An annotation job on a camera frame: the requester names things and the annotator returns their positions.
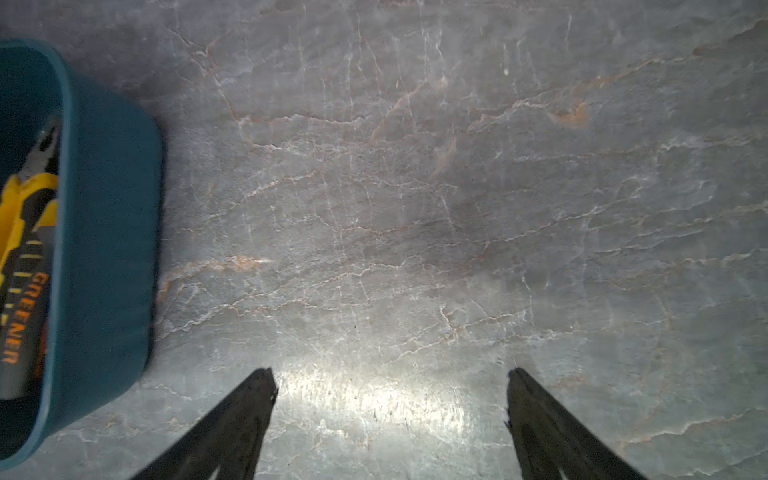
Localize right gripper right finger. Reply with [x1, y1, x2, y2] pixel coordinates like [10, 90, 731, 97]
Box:
[506, 368, 644, 479]

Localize yellow grey pliers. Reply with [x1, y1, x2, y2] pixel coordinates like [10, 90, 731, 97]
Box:
[1, 118, 61, 284]

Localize teal plastic storage box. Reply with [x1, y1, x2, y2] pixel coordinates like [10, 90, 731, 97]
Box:
[1, 39, 164, 470]

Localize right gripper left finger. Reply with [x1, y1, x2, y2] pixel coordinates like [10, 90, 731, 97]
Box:
[134, 368, 279, 479]

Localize grey orange Greener pliers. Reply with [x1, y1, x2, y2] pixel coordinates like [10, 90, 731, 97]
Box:
[1, 199, 58, 400]

